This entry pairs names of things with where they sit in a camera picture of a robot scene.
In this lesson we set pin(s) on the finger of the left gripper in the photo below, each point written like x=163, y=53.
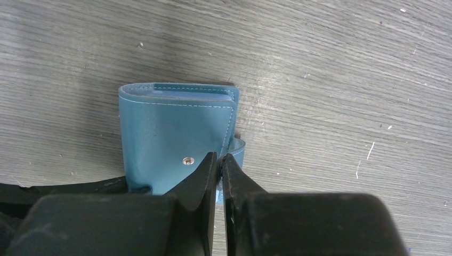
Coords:
x=17, y=200

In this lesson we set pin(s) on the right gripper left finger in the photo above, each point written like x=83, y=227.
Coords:
x=179, y=222

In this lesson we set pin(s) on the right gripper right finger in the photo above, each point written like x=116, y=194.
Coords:
x=262, y=223

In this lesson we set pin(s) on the blue card holder wallet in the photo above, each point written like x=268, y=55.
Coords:
x=168, y=128

